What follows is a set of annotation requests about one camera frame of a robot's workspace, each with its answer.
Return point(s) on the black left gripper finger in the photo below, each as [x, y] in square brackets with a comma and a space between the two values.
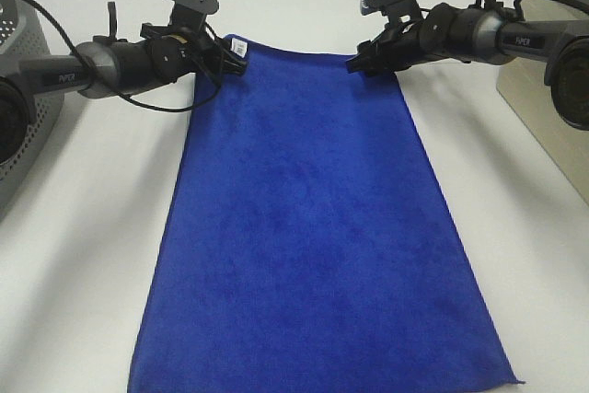
[234, 65]

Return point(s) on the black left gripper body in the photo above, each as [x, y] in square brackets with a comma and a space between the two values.
[175, 51]

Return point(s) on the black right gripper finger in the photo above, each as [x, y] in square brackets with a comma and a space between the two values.
[358, 63]

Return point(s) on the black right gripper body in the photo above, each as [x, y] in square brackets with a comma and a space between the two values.
[395, 49]

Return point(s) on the blue microfibre towel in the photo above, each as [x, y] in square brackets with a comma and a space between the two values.
[309, 248]

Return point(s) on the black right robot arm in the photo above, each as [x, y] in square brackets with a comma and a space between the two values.
[494, 35]

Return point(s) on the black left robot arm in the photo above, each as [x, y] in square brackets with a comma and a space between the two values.
[106, 67]

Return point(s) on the grey perforated plastic basket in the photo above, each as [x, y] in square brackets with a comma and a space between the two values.
[26, 123]

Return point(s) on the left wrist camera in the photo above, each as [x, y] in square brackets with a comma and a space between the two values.
[192, 13]

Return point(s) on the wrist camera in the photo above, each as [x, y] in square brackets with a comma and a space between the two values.
[192, 13]
[396, 11]

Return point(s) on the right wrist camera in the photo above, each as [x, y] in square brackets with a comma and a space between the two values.
[396, 11]

